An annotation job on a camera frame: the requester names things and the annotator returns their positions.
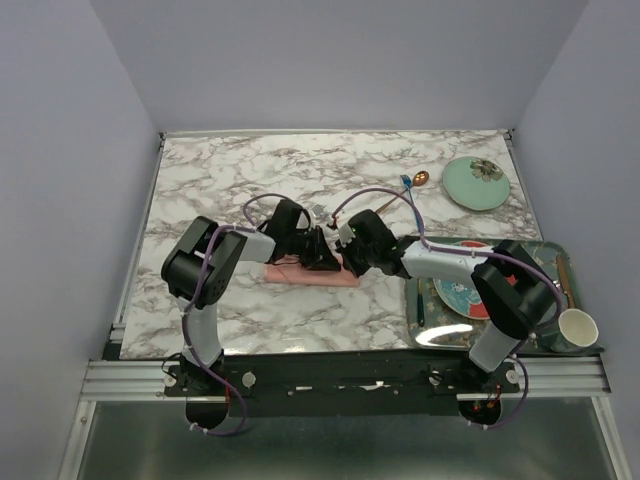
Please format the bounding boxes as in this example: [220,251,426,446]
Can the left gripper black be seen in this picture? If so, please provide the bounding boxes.
[285,225,341,271]

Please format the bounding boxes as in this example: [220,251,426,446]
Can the pink cloth napkin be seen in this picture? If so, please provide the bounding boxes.
[264,256,360,288]

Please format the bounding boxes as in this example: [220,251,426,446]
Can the blue handled utensil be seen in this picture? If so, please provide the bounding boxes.
[400,174,423,231]

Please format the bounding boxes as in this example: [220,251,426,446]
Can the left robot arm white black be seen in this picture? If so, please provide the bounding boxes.
[161,194,342,395]

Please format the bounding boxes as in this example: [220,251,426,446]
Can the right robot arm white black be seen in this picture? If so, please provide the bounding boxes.
[336,210,563,392]

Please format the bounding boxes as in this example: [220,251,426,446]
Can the red and teal plate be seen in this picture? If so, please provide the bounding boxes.
[431,240,494,321]

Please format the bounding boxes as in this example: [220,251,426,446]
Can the green floral serving tray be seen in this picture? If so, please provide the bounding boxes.
[404,240,581,350]

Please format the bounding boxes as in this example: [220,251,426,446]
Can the mint green floral plate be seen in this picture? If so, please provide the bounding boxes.
[442,156,510,211]

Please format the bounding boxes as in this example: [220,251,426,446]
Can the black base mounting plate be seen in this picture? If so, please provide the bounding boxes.
[164,349,520,418]

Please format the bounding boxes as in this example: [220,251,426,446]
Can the white paper cup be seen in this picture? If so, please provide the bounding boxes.
[557,308,599,352]

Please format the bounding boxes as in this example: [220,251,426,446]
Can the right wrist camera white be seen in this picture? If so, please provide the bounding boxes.
[338,223,355,246]

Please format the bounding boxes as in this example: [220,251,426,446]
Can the gold fork green handle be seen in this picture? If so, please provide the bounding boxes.
[416,278,425,327]

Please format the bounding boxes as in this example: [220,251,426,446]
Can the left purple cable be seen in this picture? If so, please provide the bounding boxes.
[180,193,281,436]

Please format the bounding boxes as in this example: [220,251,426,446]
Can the wooden handled knife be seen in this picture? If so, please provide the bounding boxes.
[556,254,573,297]

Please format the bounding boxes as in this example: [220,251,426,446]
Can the aluminium frame rail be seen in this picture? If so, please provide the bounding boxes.
[80,356,611,402]

